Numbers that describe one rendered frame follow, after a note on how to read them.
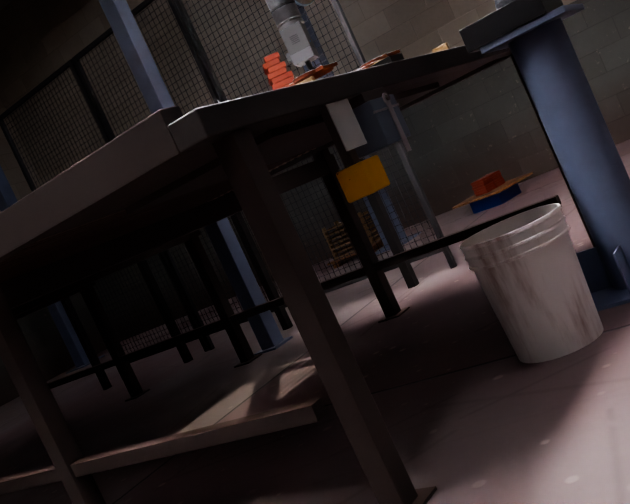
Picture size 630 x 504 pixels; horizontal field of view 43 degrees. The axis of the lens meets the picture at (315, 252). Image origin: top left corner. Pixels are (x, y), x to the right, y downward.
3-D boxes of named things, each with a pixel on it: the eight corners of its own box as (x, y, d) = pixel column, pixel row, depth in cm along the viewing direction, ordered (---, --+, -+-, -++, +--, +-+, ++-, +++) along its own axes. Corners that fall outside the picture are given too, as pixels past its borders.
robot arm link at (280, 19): (268, 13, 220) (275, 17, 228) (275, 28, 220) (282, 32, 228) (292, 0, 218) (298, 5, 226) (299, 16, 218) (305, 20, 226)
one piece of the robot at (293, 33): (272, 27, 229) (296, 79, 230) (264, 23, 220) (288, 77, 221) (302, 11, 226) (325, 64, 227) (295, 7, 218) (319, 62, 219)
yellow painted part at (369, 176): (391, 184, 192) (351, 94, 191) (374, 192, 185) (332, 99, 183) (365, 195, 197) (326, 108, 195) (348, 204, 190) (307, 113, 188)
